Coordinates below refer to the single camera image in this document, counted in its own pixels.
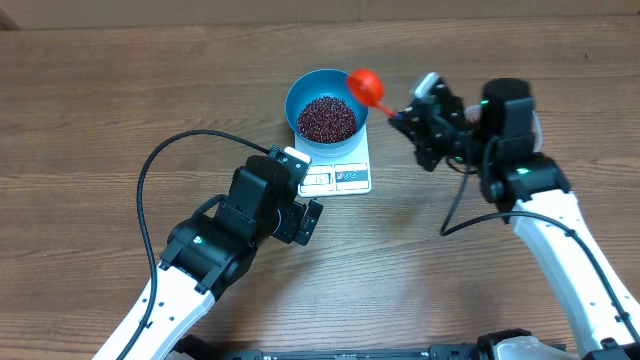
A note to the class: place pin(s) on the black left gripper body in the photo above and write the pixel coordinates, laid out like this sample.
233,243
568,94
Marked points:
290,218

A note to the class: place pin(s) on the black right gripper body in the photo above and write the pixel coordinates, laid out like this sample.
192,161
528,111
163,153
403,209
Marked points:
457,138

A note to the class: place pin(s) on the red scoop with blue handle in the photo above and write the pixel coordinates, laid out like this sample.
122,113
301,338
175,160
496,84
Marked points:
367,88

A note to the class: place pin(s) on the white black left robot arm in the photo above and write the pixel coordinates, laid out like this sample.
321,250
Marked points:
212,249

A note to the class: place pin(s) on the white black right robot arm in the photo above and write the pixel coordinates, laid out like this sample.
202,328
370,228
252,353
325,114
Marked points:
533,196

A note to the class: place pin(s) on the white digital kitchen scale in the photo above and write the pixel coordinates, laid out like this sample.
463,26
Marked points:
339,170

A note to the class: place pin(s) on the red beans in bowl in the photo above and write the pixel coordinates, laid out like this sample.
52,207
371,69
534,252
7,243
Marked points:
327,120

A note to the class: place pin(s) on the teal blue bowl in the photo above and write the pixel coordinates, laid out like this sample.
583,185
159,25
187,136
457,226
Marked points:
319,83

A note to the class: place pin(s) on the clear plastic food container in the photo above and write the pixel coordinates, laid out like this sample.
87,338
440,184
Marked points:
473,117

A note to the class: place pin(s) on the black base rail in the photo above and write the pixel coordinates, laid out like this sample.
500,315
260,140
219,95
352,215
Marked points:
193,348

